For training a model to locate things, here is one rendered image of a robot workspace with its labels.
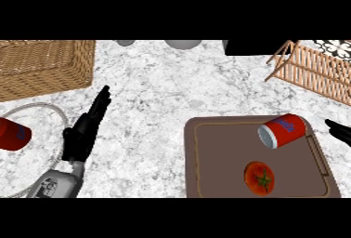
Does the brown tray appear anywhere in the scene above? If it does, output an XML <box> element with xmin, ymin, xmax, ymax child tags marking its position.
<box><xmin>185</xmin><ymin>115</ymin><xmax>342</xmax><ymax>199</ymax></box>

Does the black appliance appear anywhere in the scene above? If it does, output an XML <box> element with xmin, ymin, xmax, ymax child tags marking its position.
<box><xmin>221</xmin><ymin>39</ymin><xmax>294</xmax><ymax>57</ymax></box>

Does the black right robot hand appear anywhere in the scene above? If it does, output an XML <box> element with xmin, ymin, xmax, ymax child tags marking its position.
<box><xmin>323</xmin><ymin>118</ymin><xmax>351</xmax><ymax>148</ymax></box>

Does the black and white patterned tile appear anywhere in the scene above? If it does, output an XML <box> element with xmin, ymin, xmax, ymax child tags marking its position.
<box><xmin>313</xmin><ymin>39</ymin><xmax>351</xmax><ymax>62</ymax></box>

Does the small grey round object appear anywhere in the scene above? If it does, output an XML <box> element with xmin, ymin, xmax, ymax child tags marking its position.
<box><xmin>114</xmin><ymin>39</ymin><xmax>137</xmax><ymax>47</ymax></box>

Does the red tomato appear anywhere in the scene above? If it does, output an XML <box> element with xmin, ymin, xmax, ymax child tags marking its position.
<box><xmin>244</xmin><ymin>160</ymin><xmax>278</xmax><ymax>197</ymax></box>

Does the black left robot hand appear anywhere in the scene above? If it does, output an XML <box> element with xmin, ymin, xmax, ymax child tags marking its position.
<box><xmin>61</xmin><ymin>85</ymin><xmax>112</xmax><ymax>163</ymax></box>

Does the wooden tiered shelf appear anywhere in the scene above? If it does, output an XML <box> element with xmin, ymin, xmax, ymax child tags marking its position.
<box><xmin>263</xmin><ymin>39</ymin><xmax>351</xmax><ymax>107</ymax></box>

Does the large grey round object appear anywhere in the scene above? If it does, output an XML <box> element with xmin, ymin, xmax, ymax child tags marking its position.
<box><xmin>165</xmin><ymin>39</ymin><xmax>204</xmax><ymax>51</ymax></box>

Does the wicker basket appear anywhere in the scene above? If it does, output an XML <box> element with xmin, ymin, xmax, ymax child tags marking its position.
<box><xmin>0</xmin><ymin>39</ymin><xmax>98</xmax><ymax>103</ymax></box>

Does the red can with blue print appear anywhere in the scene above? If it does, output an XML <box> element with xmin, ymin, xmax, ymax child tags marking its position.
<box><xmin>0</xmin><ymin>116</ymin><xmax>33</xmax><ymax>152</ymax></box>
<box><xmin>257</xmin><ymin>112</ymin><xmax>307</xmax><ymax>150</ymax></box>

